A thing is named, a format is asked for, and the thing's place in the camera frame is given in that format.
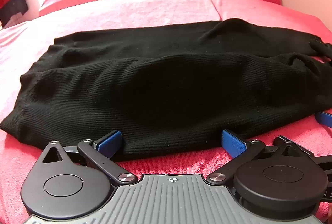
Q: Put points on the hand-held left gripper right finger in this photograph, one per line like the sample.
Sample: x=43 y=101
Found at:
x=233 y=144

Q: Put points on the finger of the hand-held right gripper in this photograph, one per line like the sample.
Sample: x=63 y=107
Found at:
x=324 y=119
x=302 y=145

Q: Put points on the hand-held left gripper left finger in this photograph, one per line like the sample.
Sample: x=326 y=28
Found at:
x=108 y=142

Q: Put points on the black knit pants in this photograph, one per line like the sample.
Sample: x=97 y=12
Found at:
x=166 y=89

